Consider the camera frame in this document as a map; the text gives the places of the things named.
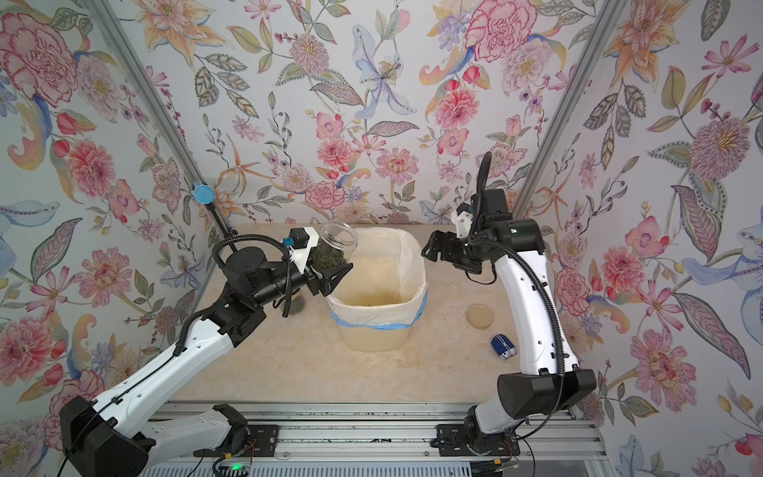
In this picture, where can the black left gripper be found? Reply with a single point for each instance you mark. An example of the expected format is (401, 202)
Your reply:
(320, 284)

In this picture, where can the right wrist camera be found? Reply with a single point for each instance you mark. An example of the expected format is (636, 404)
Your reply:
(462, 219)

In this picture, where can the clear glass tea jar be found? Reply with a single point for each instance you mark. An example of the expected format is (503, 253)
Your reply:
(337, 242)

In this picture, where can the aluminium corner post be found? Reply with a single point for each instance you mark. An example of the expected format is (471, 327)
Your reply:
(104, 17)
(602, 28)

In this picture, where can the beige lid tea jar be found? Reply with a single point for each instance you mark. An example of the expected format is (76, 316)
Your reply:
(297, 303)

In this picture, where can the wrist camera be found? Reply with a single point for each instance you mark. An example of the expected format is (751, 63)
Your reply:
(299, 243)
(462, 219)

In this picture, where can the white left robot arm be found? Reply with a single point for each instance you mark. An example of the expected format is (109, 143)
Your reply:
(112, 434)

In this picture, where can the aluminium corner post left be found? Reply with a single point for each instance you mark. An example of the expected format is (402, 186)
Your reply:
(104, 17)

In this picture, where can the beige jar lid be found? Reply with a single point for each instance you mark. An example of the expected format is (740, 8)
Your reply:
(480, 316)

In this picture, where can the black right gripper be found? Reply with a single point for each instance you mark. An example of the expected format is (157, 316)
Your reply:
(453, 243)

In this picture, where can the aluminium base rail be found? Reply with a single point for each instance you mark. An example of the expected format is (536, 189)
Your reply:
(403, 432)

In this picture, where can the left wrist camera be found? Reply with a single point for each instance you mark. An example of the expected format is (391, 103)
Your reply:
(299, 243)

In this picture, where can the aluminium corner post right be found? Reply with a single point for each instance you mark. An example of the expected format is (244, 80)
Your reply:
(602, 28)

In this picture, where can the black round-base stand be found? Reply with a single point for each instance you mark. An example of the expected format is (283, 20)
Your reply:
(206, 196)

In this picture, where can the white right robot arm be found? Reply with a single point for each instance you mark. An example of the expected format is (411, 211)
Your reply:
(550, 378)

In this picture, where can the cream trash bin with liner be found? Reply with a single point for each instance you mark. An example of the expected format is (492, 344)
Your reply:
(378, 302)

